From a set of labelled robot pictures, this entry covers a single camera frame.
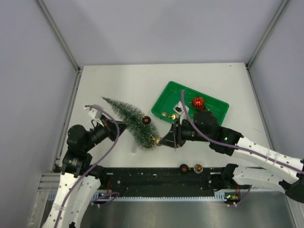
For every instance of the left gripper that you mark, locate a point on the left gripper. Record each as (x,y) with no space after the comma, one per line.
(109,126)

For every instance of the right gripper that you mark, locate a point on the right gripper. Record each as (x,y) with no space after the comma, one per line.
(169,139)

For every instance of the small green christmas tree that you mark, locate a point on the small green christmas tree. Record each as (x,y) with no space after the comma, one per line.
(132,116)

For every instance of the dark brown small bauble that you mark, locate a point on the dark brown small bauble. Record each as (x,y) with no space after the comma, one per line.
(146,120)

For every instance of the pine cone pair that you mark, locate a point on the pine cone pair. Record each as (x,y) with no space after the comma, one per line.
(198,169)

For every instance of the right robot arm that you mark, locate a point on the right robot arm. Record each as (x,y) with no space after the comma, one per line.
(274,170)

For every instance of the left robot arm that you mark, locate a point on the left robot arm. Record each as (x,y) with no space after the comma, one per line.
(79,178)

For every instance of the small gold pine cone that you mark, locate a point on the small gold pine cone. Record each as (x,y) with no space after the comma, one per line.
(174,116)

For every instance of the green plastic tray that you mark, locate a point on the green plastic tray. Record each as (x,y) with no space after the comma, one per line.
(171,95)

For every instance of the red glitter bauble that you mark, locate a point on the red glitter bauble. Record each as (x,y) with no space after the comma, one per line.
(198,103)

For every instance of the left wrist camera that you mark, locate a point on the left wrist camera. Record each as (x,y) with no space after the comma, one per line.
(94,111)

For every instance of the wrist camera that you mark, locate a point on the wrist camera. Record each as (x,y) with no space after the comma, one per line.
(178,108)
(94,111)

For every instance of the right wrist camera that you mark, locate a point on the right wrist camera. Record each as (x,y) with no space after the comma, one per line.
(178,108)

